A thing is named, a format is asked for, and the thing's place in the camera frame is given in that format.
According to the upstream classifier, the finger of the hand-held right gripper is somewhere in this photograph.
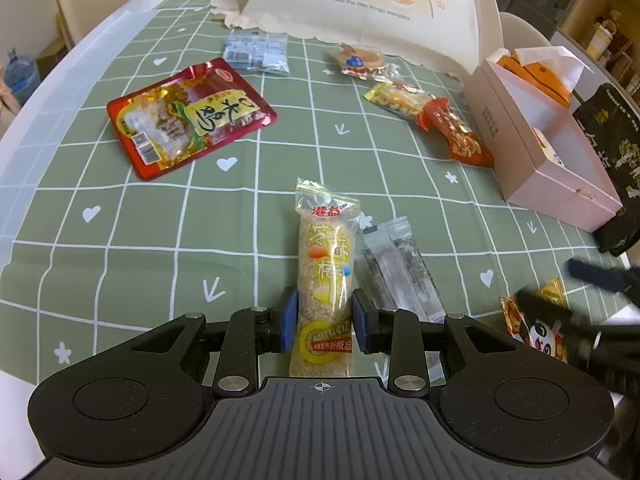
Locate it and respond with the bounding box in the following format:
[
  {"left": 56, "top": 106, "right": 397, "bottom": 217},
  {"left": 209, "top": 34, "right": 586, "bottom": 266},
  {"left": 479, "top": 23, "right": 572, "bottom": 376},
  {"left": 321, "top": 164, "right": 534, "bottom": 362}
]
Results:
[
  {"left": 569, "top": 257, "right": 640, "bottom": 307},
  {"left": 516, "top": 289, "right": 607, "bottom": 347}
]

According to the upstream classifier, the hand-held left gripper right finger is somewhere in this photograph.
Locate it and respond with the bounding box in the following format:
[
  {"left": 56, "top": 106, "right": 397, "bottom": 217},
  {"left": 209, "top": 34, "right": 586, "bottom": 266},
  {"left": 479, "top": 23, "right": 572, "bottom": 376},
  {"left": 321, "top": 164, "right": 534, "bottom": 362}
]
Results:
[{"left": 351, "top": 289, "right": 517, "bottom": 399}]

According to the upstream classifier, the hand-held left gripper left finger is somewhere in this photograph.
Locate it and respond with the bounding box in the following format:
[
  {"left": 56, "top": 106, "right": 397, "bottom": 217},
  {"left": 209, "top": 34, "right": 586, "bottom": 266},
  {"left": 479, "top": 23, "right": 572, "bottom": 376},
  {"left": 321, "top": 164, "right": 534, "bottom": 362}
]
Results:
[{"left": 131, "top": 287, "right": 301, "bottom": 397}]

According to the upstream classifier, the panda print snack packet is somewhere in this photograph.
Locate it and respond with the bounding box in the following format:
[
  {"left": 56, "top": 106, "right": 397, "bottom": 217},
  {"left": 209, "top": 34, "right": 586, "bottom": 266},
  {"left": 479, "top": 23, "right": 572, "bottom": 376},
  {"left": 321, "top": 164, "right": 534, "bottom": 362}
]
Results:
[{"left": 500, "top": 279, "right": 572, "bottom": 364}]

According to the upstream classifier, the yellow rice cracker bar packet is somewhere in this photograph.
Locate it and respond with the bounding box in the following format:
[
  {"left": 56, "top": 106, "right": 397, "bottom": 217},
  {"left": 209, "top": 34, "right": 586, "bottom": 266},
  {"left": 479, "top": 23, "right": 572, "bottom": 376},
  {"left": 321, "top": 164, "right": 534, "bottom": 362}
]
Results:
[{"left": 289, "top": 177, "right": 362, "bottom": 379}]

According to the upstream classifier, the pink cardboard box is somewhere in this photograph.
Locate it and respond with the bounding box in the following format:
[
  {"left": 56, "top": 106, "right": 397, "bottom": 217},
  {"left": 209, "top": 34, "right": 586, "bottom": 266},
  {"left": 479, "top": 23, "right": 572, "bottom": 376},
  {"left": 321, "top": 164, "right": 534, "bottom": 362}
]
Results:
[{"left": 462, "top": 57, "right": 624, "bottom": 221}]

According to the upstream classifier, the red nut snack packet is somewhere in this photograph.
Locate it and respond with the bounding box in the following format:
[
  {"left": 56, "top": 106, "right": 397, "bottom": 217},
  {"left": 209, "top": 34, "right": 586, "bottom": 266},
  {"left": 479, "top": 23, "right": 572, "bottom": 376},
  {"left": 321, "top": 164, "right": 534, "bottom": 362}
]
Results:
[{"left": 417, "top": 98, "right": 494, "bottom": 167}]

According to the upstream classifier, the blue candy bag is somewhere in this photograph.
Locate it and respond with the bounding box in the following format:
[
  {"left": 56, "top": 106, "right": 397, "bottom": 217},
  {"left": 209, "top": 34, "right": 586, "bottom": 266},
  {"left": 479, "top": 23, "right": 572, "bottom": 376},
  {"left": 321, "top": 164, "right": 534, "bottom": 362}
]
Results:
[{"left": 223, "top": 29, "right": 291, "bottom": 76}]

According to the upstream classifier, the clear wrapped snack bar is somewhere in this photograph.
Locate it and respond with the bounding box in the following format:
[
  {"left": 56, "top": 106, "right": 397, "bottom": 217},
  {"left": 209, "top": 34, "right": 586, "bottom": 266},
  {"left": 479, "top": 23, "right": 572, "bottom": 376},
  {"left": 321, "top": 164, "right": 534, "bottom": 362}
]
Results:
[
  {"left": 376, "top": 216, "right": 447, "bottom": 386},
  {"left": 362, "top": 225, "right": 401, "bottom": 311}
]

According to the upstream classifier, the black printed bag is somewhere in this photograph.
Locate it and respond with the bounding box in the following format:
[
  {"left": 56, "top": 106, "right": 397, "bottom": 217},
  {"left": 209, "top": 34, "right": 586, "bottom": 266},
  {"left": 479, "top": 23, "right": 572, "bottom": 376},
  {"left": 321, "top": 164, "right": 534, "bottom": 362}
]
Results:
[{"left": 572, "top": 82, "right": 640, "bottom": 256}]

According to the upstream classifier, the orange tissue box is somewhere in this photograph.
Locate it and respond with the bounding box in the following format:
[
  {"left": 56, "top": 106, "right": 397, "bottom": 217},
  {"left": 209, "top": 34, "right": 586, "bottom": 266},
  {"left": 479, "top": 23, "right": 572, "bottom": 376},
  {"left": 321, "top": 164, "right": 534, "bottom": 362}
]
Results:
[{"left": 492, "top": 45, "right": 587, "bottom": 109}]

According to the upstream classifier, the yellow snack packet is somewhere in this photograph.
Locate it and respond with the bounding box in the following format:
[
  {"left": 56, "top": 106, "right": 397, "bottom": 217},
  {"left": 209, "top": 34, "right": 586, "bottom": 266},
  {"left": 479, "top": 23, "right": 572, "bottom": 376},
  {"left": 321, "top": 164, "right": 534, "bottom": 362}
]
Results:
[{"left": 363, "top": 81, "right": 437, "bottom": 124}]

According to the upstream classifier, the red chicken snack packet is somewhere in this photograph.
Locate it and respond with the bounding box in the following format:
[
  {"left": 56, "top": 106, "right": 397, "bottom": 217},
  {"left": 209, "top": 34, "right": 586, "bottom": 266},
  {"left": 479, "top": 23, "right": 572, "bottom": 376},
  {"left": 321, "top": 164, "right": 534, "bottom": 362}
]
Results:
[{"left": 106, "top": 58, "right": 278, "bottom": 181}]

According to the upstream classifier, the round cake packet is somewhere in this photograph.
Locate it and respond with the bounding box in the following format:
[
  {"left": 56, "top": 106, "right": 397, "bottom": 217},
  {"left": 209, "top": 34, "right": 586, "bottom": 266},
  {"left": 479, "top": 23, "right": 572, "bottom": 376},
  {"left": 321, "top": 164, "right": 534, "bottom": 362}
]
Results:
[{"left": 332, "top": 44, "right": 397, "bottom": 81}]

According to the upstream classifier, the wooden shelf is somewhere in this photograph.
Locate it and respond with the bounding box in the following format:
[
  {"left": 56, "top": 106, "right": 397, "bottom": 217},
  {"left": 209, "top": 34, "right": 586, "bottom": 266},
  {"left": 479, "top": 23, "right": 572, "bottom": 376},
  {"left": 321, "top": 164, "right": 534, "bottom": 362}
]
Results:
[{"left": 554, "top": 0, "right": 640, "bottom": 73}]

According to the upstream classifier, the cream cartoon food cover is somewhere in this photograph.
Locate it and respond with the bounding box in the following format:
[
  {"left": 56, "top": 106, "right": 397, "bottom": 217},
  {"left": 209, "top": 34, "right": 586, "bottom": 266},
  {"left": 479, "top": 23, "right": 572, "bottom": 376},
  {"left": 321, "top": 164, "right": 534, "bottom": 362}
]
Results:
[{"left": 209, "top": 0, "right": 485, "bottom": 74}]

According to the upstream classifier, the blue water bottle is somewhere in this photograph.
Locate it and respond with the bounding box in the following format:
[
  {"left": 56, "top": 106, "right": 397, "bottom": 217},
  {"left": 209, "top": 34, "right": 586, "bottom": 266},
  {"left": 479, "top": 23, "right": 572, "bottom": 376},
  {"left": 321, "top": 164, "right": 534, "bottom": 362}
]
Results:
[{"left": 4, "top": 47, "right": 42, "bottom": 105}]

